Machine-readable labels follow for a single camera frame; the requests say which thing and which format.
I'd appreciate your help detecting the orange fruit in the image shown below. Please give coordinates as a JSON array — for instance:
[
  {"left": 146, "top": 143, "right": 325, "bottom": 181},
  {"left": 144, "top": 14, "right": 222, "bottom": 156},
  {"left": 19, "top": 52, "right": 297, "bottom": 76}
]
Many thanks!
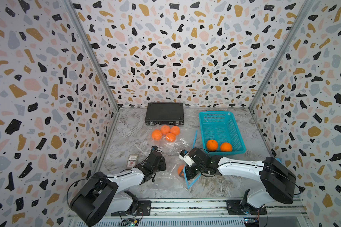
[
  {"left": 177, "top": 165, "right": 185, "bottom": 178},
  {"left": 206, "top": 140, "right": 218, "bottom": 152},
  {"left": 220, "top": 142, "right": 233, "bottom": 152}
]

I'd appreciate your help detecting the clear zip-top bag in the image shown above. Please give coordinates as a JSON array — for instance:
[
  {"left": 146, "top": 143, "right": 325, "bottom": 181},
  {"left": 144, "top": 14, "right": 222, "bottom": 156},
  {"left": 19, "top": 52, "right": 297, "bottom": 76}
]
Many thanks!
[
  {"left": 146, "top": 125, "right": 198, "bottom": 156},
  {"left": 158, "top": 147, "right": 201, "bottom": 191}
]

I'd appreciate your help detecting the teal plastic basket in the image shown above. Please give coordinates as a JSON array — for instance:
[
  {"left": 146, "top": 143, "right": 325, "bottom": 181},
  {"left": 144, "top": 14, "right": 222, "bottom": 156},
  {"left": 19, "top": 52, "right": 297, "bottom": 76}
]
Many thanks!
[{"left": 199, "top": 111, "right": 246, "bottom": 156}]

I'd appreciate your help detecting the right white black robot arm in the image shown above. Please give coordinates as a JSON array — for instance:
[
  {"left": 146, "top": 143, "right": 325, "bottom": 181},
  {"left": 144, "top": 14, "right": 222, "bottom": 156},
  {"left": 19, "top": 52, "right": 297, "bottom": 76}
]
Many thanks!
[{"left": 179, "top": 148, "right": 298, "bottom": 214}]

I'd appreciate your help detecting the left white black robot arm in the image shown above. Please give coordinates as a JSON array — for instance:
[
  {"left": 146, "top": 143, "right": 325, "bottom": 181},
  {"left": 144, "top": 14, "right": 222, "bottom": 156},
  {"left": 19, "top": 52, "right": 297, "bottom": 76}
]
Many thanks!
[{"left": 66, "top": 146, "right": 166, "bottom": 227}]

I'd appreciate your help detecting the orange in far bag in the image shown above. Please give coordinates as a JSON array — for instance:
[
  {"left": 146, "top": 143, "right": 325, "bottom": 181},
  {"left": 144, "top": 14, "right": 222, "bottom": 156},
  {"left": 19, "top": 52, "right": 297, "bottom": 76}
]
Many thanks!
[
  {"left": 151, "top": 130, "right": 163, "bottom": 141},
  {"left": 170, "top": 126, "right": 181, "bottom": 136},
  {"left": 165, "top": 133, "right": 176, "bottom": 142},
  {"left": 161, "top": 125, "right": 171, "bottom": 135}
]

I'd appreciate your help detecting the small printed packet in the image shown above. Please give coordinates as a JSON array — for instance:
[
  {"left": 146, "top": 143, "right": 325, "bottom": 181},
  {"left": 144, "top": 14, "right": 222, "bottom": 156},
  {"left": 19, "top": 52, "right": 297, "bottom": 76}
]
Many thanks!
[{"left": 126, "top": 155, "right": 139, "bottom": 169}]

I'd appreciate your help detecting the black hard case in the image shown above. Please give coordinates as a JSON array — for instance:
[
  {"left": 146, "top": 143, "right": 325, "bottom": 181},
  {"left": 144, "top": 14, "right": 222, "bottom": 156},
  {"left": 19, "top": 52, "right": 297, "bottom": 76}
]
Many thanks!
[{"left": 145, "top": 102, "right": 184, "bottom": 126}]

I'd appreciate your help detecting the green circuit board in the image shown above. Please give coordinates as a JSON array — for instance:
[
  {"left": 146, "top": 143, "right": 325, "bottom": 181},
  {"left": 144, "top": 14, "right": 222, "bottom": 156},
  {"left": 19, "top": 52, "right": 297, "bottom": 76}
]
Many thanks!
[{"left": 121, "top": 219, "right": 139, "bottom": 227}]

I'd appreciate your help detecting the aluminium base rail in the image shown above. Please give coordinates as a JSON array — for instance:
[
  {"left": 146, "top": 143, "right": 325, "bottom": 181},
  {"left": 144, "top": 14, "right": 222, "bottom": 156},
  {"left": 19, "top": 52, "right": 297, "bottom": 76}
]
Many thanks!
[{"left": 96, "top": 198, "right": 313, "bottom": 227}]

